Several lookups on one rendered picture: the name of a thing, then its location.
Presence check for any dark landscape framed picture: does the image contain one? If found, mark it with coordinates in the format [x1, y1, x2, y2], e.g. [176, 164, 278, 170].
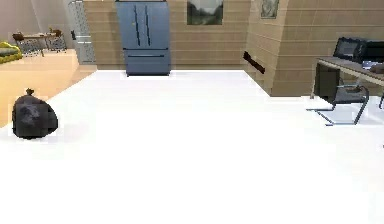
[186, 0, 224, 26]

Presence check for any black fridge handle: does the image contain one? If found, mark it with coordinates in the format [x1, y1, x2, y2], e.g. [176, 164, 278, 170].
[144, 4, 152, 47]
[133, 4, 141, 47]

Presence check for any blue grey fridge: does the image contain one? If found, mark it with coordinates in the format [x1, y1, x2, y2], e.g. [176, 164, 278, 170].
[115, 0, 172, 77]

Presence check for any black garbage bag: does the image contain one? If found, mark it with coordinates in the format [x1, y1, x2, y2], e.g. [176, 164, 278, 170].
[11, 88, 59, 140]

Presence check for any black monitor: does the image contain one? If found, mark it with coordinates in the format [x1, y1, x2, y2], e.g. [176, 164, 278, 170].
[361, 40, 384, 66]

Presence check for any brown dining table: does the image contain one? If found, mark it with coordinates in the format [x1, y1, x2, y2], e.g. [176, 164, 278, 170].
[12, 31, 58, 43]

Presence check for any black laptop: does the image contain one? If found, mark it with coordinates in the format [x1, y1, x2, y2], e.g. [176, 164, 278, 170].
[332, 36, 367, 64]

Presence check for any small green framed picture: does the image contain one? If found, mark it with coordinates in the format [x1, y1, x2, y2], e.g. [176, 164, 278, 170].
[260, 0, 280, 20]

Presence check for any dark brown wall shelf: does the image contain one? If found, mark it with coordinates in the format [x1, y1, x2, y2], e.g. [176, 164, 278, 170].
[242, 50, 266, 75]

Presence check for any grey metal frame chair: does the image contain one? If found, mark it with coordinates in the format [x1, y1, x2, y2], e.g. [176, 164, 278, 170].
[305, 83, 370, 127]

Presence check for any grey patterned room door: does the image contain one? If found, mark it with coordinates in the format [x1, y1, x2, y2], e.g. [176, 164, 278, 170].
[68, 0, 97, 65]

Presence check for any grey desk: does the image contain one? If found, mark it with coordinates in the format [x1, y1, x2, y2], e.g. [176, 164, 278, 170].
[310, 56, 384, 104]

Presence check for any yellow green sofa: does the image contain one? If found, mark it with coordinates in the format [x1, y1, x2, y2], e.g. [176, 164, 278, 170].
[0, 41, 24, 65]

